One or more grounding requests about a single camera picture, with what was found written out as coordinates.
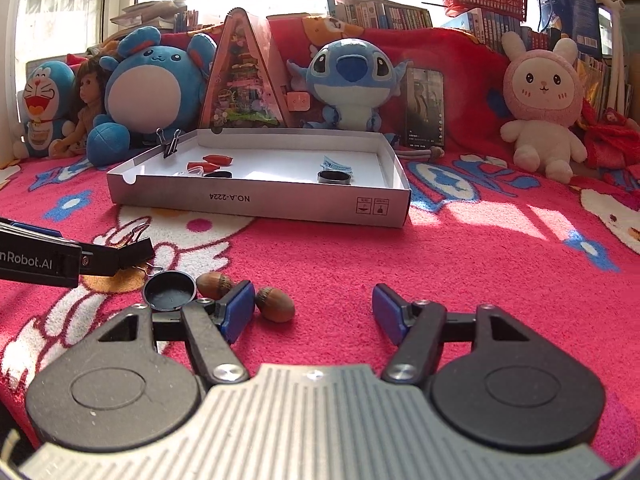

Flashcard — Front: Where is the brown acorn far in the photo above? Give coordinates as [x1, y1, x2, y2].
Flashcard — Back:
[195, 271, 234, 300]

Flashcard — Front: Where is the black round cap in tray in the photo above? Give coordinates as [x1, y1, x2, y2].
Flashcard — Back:
[204, 170, 233, 179]

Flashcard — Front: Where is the pink bunny plush toy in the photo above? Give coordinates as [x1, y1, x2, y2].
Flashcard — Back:
[500, 32, 587, 184]

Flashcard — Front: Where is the red Hello Kitty blanket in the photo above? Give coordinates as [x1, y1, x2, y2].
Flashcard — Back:
[1, 28, 639, 465]

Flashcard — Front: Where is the stack of papers books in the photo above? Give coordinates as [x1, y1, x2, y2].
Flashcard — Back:
[86, 0, 201, 55]

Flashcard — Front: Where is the grey braided cord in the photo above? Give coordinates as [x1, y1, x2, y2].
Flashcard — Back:
[394, 145, 446, 162]

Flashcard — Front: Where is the Stitch blue plush toy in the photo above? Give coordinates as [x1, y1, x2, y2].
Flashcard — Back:
[286, 38, 410, 132]

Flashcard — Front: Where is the black shallow round cap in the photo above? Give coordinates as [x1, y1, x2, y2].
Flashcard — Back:
[142, 270, 198, 312]

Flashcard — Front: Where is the Doraemon plush toy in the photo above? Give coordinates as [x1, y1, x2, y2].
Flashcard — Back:
[13, 61, 75, 159]

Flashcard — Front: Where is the black binder clip on tray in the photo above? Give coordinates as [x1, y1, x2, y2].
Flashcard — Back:
[155, 128, 184, 158]

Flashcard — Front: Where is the blue cardboard box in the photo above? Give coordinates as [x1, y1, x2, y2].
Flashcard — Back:
[537, 0, 602, 60]

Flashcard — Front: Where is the brown haired doll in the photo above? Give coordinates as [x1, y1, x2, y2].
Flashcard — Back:
[49, 55, 108, 158]

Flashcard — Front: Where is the pink triangular diorama house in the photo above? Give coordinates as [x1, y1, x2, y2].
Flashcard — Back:
[200, 8, 311, 132]

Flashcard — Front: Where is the brown acorn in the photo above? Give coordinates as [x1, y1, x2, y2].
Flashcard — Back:
[255, 286, 295, 323]
[195, 271, 234, 300]

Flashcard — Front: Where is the black ring lens in tray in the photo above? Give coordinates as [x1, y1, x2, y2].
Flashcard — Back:
[318, 169, 352, 185]

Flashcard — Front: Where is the blue round mouse plush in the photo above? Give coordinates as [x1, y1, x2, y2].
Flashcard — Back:
[86, 26, 217, 167]

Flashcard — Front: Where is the blue patterned hair clip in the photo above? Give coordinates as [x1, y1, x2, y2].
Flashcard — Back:
[321, 156, 352, 174]

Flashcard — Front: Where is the black binder clip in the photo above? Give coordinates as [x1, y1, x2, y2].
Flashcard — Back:
[155, 128, 184, 158]
[103, 216, 155, 271]

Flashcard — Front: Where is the red crayon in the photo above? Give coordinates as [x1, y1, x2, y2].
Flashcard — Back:
[203, 154, 233, 167]
[186, 160, 220, 176]

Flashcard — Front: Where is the white cardboard box tray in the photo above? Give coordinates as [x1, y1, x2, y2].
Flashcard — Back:
[106, 128, 411, 228]

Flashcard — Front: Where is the row of books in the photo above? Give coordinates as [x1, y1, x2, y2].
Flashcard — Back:
[326, 0, 433, 30]

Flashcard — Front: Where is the brown acorn near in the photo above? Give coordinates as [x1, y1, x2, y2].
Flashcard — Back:
[255, 286, 295, 323]

